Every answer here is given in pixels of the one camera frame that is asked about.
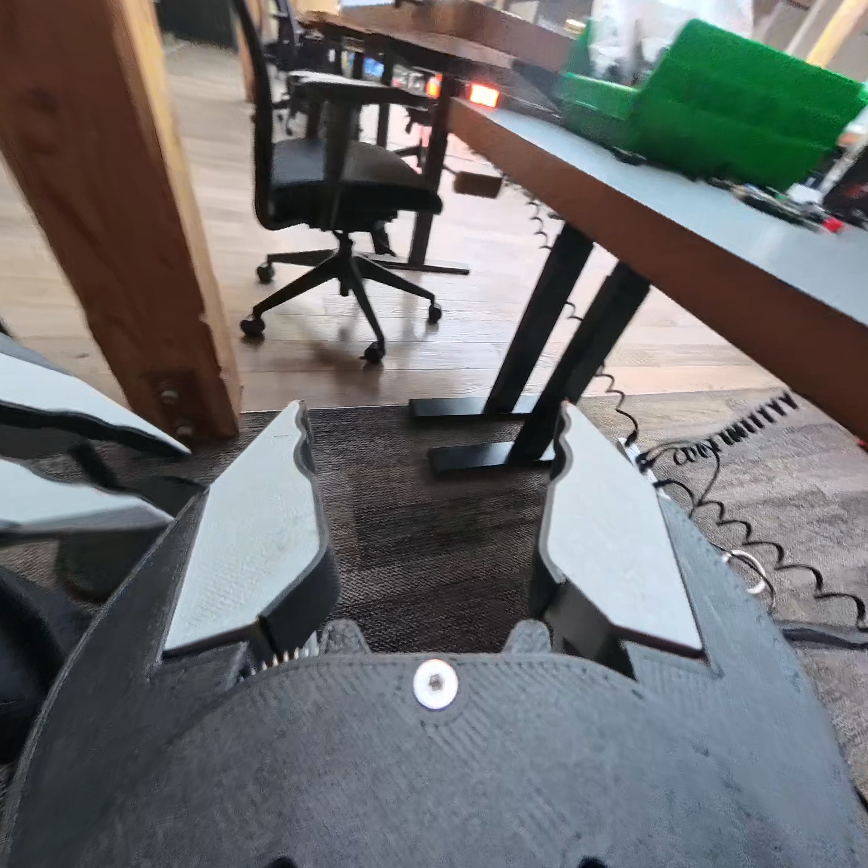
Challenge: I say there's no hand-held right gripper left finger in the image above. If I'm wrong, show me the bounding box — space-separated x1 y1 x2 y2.
163 399 341 655

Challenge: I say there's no green plastic bin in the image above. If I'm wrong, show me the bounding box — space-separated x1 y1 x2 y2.
555 19 868 193

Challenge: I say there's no wooden post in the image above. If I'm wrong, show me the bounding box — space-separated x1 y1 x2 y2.
0 0 243 447

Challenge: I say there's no white power strip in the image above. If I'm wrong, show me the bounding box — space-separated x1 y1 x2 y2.
617 437 669 503

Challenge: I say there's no pile of loose lego pieces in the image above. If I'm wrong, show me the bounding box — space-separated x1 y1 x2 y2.
736 178 852 235

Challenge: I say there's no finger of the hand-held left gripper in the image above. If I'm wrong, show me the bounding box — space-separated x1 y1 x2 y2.
0 441 206 547
0 332 193 460

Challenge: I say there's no black table leg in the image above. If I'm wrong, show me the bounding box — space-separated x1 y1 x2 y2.
429 261 653 476
409 222 596 419

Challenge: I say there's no coiled black cable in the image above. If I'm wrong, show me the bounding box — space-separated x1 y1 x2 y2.
525 183 868 614

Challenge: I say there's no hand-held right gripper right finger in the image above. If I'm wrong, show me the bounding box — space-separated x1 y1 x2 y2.
528 400 706 664

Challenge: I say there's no black office chair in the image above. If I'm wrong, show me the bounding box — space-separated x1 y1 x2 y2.
239 0 445 365

